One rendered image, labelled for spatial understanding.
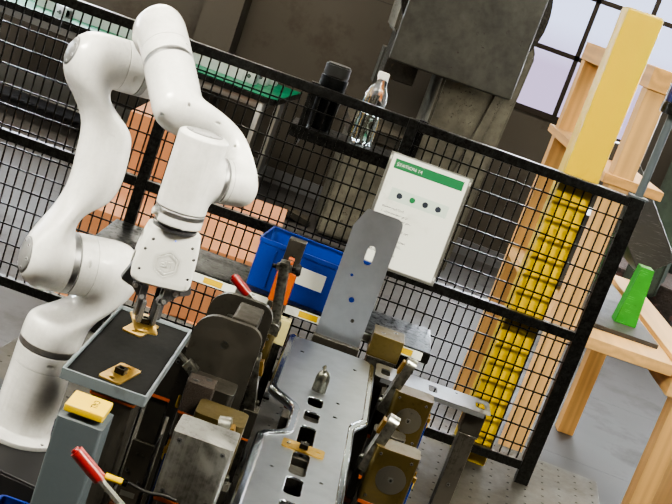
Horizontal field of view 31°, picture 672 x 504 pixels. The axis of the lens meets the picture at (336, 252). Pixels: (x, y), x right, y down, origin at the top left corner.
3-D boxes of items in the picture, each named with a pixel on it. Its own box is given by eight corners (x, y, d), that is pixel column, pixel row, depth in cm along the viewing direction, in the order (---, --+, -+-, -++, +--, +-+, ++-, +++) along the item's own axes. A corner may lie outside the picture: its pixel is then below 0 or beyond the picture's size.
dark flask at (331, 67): (330, 134, 323) (352, 70, 319) (303, 125, 323) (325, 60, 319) (332, 131, 331) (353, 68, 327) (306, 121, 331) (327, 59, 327)
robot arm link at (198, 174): (199, 205, 204) (149, 194, 199) (224, 131, 201) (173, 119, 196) (217, 222, 197) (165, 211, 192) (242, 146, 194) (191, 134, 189)
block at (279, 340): (241, 461, 287) (290, 322, 279) (228, 456, 287) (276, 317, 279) (244, 456, 291) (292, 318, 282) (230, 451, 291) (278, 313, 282)
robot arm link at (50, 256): (105, 304, 230) (23, 290, 221) (84, 293, 240) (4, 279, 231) (164, 47, 229) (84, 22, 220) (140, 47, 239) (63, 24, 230)
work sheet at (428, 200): (432, 286, 324) (473, 179, 317) (353, 258, 324) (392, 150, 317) (432, 284, 326) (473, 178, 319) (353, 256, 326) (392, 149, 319)
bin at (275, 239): (354, 325, 306) (372, 279, 303) (244, 282, 309) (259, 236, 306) (364, 310, 322) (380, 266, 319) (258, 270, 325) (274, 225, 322)
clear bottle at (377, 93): (370, 148, 324) (395, 77, 319) (347, 140, 324) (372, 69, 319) (371, 145, 330) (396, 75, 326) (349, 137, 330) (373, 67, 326)
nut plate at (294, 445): (324, 452, 231) (326, 447, 231) (323, 460, 227) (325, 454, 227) (283, 438, 231) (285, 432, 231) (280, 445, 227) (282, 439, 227)
